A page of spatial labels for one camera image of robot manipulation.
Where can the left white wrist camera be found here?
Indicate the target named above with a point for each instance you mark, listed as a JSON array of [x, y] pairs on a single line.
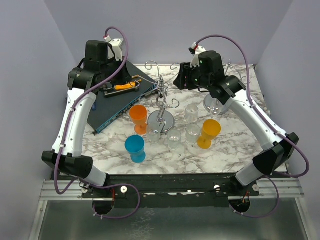
[[115, 48]]

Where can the clear glass rear right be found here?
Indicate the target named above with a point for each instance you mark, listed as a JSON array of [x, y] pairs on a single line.
[[191, 113]]

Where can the clear glass front right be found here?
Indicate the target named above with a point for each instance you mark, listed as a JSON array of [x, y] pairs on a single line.
[[193, 132]]

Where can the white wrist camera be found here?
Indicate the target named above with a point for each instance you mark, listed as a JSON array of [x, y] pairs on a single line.
[[196, 50], [115, 48]]

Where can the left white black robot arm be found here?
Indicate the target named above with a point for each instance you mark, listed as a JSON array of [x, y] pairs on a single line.
[[104, 61]]

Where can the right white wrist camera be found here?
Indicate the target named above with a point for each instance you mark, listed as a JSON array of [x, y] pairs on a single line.
[[196, 50]]

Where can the orange plastic goblet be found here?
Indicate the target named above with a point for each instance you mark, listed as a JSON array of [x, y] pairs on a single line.
[[138, 115]]

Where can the aluminium rail frame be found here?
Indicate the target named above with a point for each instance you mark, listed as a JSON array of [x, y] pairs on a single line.
[[277, 187]]

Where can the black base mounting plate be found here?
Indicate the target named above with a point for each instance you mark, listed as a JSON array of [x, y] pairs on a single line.
[[169, 190]]

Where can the clear glass under right rack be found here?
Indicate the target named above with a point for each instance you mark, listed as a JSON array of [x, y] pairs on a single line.
[[215, 106]]

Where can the yellow plastic goblet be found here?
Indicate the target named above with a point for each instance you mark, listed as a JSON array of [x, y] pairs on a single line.
[[210, 130]]

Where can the blue plastic goblet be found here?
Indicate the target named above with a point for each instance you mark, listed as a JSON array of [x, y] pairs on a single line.
[[135, 146]]

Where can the clear patterned wine glass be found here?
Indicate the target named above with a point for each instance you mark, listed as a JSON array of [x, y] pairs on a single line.
[[153, 132]]

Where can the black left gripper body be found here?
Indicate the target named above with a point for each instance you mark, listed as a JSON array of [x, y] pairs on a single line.
[[112, 67]]

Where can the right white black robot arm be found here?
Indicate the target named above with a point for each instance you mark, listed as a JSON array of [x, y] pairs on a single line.
[[206, 71]]

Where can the grey metal faucet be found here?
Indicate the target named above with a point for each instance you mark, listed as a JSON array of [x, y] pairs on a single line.
[[109, 91]]

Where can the clear glass front centre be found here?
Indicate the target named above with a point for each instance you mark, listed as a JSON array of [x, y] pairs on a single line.
[[174, 138]]

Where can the chrome wine glass rack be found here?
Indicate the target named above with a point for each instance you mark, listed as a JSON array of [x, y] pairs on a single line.
[[230, 69], [162, 116]]

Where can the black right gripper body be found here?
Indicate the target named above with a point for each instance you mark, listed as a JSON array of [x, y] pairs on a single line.
[[192, 75]]

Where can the yellow handled pliers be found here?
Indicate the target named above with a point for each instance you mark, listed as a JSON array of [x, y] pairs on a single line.
[[136, 78]]

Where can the dark blue network switch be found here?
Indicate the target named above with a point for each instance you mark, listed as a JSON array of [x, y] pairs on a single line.
[[107, 110]]

